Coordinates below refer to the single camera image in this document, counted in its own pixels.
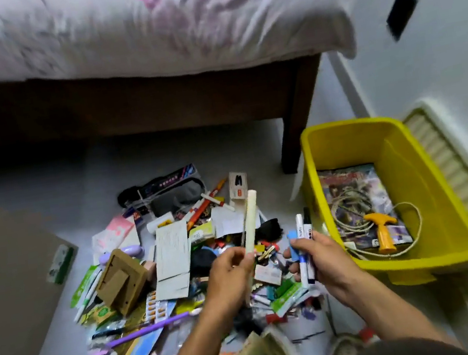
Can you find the person's right hand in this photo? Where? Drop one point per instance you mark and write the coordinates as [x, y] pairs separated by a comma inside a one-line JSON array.
[[328, 266]]

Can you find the person's left hand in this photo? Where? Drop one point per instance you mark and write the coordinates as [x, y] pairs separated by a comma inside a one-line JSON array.
[[228, 282]]

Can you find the white red label card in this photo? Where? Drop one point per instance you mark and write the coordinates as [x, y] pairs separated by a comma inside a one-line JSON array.
[[268, 275]]

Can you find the blue rectangular block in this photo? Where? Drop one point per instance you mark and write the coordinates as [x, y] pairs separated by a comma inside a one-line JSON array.
[[293, 243]]

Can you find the white black marker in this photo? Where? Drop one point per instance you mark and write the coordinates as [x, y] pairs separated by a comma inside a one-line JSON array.
[[307, 225]]

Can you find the white blue marker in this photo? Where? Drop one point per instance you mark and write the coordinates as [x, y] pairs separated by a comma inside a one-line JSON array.
[[299, 226]]

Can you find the pile of coloured blocks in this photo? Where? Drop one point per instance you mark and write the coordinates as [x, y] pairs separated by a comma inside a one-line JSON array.
[[283, 288]]

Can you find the white green sachet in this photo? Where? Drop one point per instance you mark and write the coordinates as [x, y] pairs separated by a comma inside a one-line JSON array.
[[289, 301]]

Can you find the yellow green bunny box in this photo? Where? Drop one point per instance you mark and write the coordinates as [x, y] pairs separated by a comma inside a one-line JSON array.
[[202, 232]]

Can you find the white printed paper sheet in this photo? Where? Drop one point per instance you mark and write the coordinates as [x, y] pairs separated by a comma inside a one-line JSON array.
[[171, 256]]

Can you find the black cloth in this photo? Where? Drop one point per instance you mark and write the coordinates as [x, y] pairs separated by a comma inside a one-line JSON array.
[[269, 229]]

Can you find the cream stick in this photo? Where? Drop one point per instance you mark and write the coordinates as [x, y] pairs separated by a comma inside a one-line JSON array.
[[250, 217]]

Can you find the orange pill blister pack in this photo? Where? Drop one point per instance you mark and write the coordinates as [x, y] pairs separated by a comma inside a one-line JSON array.
[[156, 307]]

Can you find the red rectangular block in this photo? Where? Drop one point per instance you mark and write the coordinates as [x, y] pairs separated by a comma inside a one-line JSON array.
[[367, 334]]

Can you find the orange red pen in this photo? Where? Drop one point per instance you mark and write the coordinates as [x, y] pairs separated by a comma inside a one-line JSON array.
[[203, 206]]

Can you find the white red pen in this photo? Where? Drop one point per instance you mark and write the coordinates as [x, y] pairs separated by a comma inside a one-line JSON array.
[[215, 200]]

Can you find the colourful magazine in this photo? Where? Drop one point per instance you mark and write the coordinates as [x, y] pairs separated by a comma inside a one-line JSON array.
[[350, 183]]

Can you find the purple toothbrush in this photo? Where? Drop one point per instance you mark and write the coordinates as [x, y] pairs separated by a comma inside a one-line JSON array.
[[151, 328]]

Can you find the white yellow label bottle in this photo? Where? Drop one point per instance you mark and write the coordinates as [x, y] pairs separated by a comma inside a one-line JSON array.
[[159, 223]]

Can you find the white stapler box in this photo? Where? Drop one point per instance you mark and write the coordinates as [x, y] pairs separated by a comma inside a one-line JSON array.
[[237, 185]]

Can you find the black sleep mask packet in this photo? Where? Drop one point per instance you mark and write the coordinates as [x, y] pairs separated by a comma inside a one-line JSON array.
[[128, 196], [177, 198]]

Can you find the lilac capsule device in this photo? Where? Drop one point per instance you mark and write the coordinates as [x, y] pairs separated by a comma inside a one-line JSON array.
[[130, 251]]

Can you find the blue card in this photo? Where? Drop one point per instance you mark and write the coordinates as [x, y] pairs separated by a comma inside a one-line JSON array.
[[144, 349]]

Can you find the brown cardboard photo frame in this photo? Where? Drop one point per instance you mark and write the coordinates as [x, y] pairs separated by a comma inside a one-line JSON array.
[[120, 282]]

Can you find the yellow plastic bin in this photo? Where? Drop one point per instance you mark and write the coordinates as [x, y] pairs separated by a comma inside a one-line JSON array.
[[433, 205]]

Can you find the pink white bunny packet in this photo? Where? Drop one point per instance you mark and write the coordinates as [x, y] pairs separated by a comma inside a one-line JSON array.
[[115, 236]]

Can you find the green yellow tea sachet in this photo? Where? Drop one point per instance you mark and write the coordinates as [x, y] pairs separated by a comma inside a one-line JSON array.
[[104, 314]]

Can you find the black pen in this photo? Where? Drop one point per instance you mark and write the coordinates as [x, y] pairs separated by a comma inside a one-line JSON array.
[[108, 332]]

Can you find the white green pen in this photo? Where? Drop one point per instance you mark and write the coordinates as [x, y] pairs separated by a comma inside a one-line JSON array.
[[89, 295]]

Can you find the green white sachet strip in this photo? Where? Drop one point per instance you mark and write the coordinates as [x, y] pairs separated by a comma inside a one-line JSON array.
[[83, 286]]

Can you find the dark wooden bed frame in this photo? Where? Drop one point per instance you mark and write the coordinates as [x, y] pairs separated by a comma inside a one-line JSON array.
[[116, 105]]

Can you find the person's right forearm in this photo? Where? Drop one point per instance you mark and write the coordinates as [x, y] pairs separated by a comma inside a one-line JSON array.
[[389, 319]]

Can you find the person's dark trousers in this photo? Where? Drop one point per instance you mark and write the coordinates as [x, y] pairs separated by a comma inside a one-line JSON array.
[[403, 354]]

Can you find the white bin lid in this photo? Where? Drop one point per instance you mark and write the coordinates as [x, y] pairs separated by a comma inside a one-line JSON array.
[[453, 167]]

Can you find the green white small box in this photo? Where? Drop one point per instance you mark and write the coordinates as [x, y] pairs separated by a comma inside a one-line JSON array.
[[60, 264]]

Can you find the white skirting board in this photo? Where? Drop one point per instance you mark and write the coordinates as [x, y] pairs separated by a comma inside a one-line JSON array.
[[350, 86]]

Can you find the black wall socket plate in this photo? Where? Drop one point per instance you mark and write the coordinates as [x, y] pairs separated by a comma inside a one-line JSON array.
[[401, 12]]

